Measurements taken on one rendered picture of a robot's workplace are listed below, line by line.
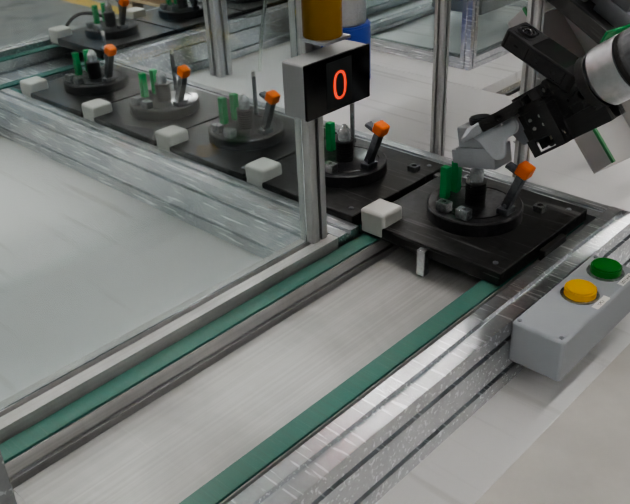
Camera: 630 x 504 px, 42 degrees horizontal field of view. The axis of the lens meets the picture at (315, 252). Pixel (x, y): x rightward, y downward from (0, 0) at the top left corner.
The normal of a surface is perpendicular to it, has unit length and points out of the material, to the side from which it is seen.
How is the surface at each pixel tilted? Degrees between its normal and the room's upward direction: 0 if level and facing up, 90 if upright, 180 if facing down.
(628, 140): 45
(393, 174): 0
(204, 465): 0
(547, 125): 91
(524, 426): 0
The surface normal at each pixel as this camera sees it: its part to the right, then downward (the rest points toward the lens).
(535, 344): -0.69, 0.39
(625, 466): -0.04, -0.87
